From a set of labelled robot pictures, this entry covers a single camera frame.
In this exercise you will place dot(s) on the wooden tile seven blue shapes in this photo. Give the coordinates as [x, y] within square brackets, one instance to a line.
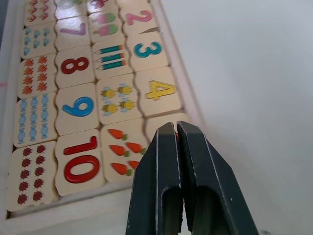
[38, 40]

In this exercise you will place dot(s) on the wooden tile teal three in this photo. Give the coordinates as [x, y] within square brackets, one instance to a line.
[148, 50]

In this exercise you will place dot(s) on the wooden tile dark red eight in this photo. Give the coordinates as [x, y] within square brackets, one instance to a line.
[74, 66]

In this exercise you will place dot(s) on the wooden tile pink two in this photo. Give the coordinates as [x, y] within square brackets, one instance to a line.
[138, 17]

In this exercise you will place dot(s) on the wooden tile number five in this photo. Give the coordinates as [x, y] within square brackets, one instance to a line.
[152, 124]

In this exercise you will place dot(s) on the wooden tile nine blue candies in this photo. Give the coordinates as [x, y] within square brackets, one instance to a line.
[34, 120]

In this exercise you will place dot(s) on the wooden tile ten ladybugs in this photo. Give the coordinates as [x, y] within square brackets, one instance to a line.
[31, 176]

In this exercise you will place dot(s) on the wooden tile six strawberries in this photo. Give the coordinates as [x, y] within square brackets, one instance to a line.
[39, 12]

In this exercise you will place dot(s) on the wooden tile eight orange leaves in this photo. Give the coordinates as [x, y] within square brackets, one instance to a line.
[35, 76]

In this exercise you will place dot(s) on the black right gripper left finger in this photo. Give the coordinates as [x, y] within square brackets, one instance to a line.
[149, 186]

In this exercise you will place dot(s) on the wooden tile two ice creams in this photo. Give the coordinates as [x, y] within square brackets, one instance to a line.
[106, 25]

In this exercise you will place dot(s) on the wooden tile four bees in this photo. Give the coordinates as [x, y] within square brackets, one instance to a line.
[118, 99]

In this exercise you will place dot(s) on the wooden tile five carrots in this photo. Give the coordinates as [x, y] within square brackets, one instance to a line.
[119, 149]

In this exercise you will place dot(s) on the red number piece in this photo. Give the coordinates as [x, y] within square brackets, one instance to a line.
[176, 137]

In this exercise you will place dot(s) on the wooden tile three pencils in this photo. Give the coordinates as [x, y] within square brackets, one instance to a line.
[111, 58]

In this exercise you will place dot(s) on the wooden tile yellow four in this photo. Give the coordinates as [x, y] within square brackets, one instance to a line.
[159, 91]

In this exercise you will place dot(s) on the wooden tile red ten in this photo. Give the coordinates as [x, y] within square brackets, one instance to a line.
[79, 162]

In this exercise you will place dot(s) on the wooden tile green six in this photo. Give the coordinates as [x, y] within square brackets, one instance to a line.
[69, 8]

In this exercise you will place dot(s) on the wooden tile purple seven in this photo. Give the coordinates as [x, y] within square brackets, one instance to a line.
[73, 30]

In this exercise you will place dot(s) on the white wooden puzzle board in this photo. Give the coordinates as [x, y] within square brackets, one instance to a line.
[97, 208]

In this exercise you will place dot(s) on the wooden tile one cherry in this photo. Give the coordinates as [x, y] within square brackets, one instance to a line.
[99, 5]

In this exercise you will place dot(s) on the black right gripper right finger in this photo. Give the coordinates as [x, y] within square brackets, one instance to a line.
[207, 176]

